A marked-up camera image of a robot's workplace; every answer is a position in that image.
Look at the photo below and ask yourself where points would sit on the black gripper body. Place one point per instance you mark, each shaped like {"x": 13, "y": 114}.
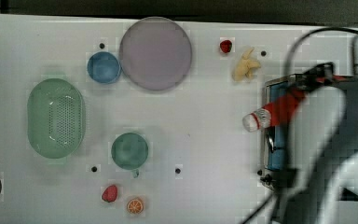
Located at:
{"x": 320, "y": 75}

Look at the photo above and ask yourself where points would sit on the red plush ketchup bottle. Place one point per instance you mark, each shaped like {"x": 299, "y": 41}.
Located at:
{"x": 275, "y": 113}

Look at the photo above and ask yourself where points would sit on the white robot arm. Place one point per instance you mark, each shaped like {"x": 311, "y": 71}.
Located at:
{"x": 304, "y": 206}

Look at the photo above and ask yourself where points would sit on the plush peeled banana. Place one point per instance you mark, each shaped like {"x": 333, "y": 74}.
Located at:
{"x": 246, "y": 66}

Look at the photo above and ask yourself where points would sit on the red strawberry toy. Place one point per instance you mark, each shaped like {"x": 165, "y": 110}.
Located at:
{"x": 226, "y": 46}

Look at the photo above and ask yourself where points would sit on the purple round plate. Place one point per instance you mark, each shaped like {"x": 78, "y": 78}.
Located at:
{"x": 155, "y": 53}

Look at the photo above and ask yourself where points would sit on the blue bowl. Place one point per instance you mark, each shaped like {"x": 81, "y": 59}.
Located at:
{"x": 103, "y": 67}

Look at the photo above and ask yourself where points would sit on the orange slice toy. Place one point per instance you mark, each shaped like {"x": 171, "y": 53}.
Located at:
{"x": 135, "y": 206}

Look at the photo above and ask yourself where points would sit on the red plush fruit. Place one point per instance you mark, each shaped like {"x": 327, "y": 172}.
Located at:
{"x": 110, "y": 194}

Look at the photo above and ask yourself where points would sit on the green oval colander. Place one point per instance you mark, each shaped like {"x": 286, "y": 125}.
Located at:
{"x": 56, "y": 118}

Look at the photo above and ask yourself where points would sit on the green cup with handle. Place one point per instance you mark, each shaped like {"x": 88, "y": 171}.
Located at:
{"x": 129, "y": 152}

